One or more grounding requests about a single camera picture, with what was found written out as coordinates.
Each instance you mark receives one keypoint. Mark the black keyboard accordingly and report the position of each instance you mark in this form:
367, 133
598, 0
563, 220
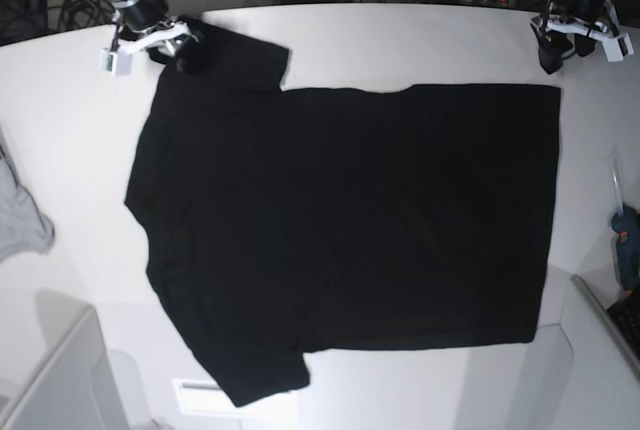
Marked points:
626, 316

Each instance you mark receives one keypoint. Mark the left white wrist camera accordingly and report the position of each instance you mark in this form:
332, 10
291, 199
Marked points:
617, 48

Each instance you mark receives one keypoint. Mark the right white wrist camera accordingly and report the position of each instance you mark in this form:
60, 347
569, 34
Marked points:
115, 62

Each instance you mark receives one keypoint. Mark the blue glue gun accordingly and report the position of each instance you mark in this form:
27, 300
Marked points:
625, 224

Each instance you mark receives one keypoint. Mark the black T-shirt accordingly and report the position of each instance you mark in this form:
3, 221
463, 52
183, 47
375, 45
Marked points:
282, 223

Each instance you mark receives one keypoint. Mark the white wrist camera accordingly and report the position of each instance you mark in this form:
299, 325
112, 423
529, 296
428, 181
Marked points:
115, 62
617, 48

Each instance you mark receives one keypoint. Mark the grey cloth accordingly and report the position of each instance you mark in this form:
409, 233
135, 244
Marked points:
24, 227

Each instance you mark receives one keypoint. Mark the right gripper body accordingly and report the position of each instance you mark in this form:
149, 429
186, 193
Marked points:
144, 25

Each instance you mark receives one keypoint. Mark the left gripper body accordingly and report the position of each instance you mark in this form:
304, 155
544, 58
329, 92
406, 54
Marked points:
593, 19

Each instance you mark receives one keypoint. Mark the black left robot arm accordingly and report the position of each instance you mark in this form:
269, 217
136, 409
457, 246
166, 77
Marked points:
575, 27

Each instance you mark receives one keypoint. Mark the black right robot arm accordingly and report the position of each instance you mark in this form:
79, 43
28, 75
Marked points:
146, 26

